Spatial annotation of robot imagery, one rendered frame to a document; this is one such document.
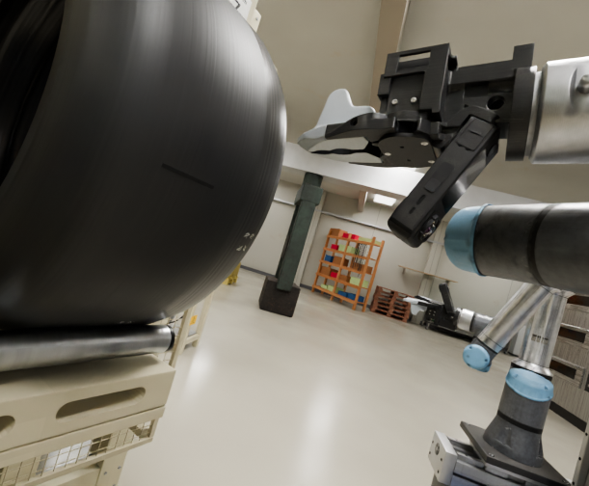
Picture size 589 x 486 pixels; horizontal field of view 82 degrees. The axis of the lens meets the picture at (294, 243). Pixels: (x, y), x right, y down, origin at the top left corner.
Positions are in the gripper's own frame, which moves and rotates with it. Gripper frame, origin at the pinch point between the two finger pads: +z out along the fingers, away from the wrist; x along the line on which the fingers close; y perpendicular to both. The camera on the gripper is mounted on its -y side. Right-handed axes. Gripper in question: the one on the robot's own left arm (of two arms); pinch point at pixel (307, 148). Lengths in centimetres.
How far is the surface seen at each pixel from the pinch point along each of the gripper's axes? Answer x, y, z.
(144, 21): 14.9, 5.8, 10.3
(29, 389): 10.0, -32.1, 24.0
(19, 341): 11.9, -26.9, 24.6
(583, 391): -551, -86, -130
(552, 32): -306, 243, -37
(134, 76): 14.8, 0.5, 9.8
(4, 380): 11.5, -31.8, 26.7
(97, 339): 3.2, -27.2, 24.4
